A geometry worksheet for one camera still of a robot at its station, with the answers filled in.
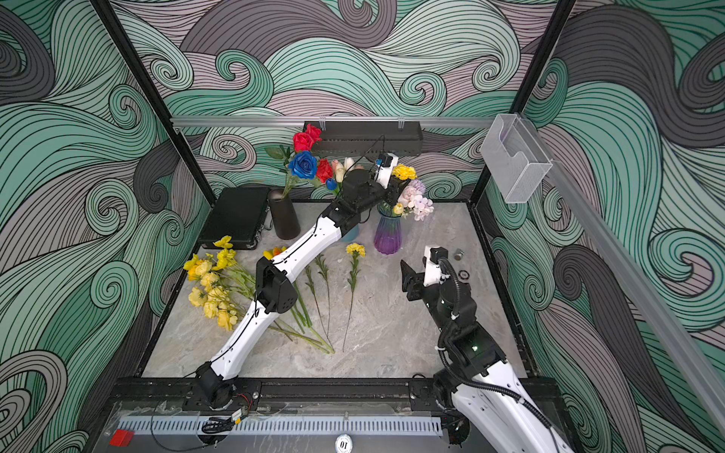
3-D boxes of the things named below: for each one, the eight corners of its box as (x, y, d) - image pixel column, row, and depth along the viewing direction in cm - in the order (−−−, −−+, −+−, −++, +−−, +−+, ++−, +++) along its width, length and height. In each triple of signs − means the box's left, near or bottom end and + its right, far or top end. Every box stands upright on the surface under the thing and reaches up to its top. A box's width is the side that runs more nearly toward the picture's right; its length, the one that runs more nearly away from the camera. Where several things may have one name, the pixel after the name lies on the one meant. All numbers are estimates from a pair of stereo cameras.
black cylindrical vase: (277, 239, 110) (265, 205, 95) (281, 223, 115) (270, 189, 101) (298, 239, 110) (290, 205, 95) (301, 223, 115) (293, 189, 101)
